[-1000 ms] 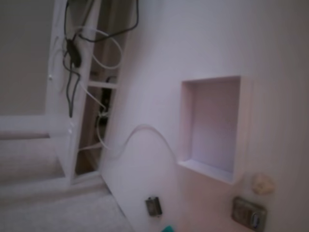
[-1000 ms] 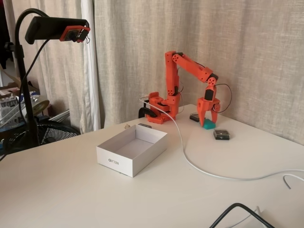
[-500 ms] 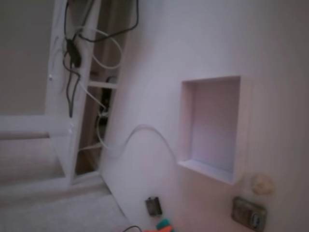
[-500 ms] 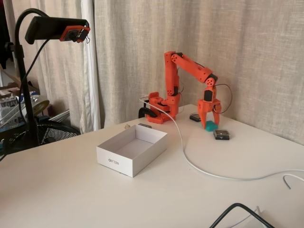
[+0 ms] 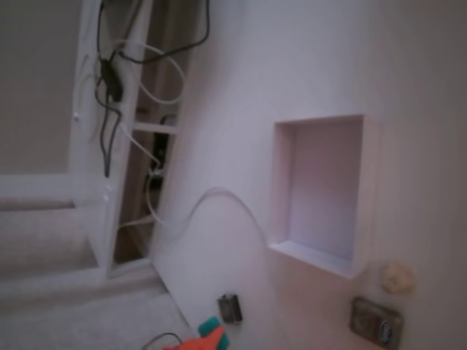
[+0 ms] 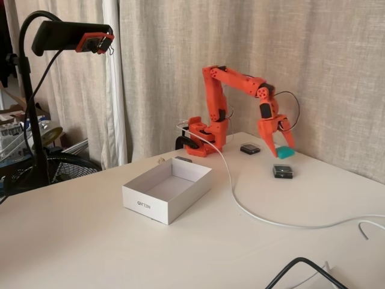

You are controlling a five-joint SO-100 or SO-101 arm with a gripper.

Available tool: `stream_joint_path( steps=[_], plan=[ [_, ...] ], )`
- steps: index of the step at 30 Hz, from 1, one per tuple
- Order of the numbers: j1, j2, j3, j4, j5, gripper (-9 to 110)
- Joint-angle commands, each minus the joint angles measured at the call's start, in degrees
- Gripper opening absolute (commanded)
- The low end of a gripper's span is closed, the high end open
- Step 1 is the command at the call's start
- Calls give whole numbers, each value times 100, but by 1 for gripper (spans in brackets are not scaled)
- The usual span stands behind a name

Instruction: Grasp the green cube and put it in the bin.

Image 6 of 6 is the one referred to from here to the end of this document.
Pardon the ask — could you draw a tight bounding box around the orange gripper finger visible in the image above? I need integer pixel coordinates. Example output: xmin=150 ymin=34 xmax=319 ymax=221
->
xmin=280 ymin=119 xmax=296 ymax=149
xmin=257 ymin=126 xmax=279 ymax=158

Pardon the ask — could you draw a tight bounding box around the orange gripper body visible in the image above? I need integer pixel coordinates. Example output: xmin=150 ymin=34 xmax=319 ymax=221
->
xmin=257 ymin=114 xmax=290 ymax=135

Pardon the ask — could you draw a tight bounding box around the green cube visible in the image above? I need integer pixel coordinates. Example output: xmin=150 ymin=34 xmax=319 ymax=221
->
xmin=276 ymin=145 xmax=296 ymax=160

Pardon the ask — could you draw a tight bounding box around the white cardboard box bin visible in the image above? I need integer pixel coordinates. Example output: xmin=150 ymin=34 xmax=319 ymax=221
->
xmin=122 ymin=157 xmax=214 ymax=226

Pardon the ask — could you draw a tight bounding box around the small black plastic box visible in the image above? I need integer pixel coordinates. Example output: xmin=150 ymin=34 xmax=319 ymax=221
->
xmin=272 ymin=163 xmax=295 ymax=180
xmin=239 ymin=143 xmax=261 ymax=156

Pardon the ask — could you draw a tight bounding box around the beige linen curtain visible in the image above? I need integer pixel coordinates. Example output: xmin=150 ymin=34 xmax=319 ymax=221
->
xmin=119 ymin=0 xmax=385 ymax=185

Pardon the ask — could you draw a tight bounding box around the black clamp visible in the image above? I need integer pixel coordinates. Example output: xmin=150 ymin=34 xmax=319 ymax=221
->
xmin=175 ymin=135 xmax=200 ymax=151

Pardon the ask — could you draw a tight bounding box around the black floor fan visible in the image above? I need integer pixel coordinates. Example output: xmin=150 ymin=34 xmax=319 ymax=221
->
xmin=0 ymin=147 xmax=102 ymax=199

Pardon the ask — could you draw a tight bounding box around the black gooseneck stand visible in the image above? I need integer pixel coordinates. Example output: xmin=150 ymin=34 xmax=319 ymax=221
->
xmin=5 ymin=10 xmax=61 ymax=189

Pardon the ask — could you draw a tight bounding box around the cardboard box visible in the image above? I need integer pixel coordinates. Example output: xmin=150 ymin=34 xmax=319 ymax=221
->
xmin=0 ymin=87 xmax=51 ymax=124

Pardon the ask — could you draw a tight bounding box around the thin black gripper wire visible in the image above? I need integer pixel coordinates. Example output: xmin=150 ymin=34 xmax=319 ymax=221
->
xmin=274 ymin=91 xmax=301 ymax=132

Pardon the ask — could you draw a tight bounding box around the long white cable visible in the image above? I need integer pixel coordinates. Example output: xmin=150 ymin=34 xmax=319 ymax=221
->
xmin=176 ymin=121 xmax=385 ymax=229

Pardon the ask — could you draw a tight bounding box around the orange camera mount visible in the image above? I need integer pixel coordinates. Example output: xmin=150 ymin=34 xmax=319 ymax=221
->
xmin=75 ymin=33 xmax=116 ymax=55

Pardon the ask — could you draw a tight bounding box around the black camera holder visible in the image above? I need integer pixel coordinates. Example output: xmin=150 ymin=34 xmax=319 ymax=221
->
xmin=31 ymin=20 xmax=114 ymax=57

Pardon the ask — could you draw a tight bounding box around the black camera cable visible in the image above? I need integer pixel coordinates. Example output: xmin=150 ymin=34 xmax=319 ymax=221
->
xmin=23 ymin=49 xmax=64 ymax=157

